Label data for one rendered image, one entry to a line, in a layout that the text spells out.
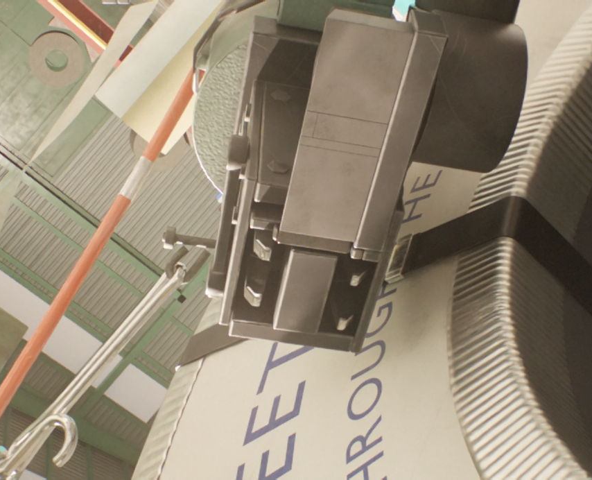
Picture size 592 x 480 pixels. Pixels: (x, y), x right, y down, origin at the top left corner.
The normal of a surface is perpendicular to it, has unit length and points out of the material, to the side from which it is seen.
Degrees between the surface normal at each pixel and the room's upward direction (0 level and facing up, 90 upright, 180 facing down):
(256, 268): 137
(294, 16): 65
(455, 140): 56
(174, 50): 90
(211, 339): 90
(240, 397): 90
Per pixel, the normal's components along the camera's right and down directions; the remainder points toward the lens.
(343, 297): 0.18, -0.79
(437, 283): -0.71, -0.61
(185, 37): -0.11, -0.05
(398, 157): 0.00, 0.60
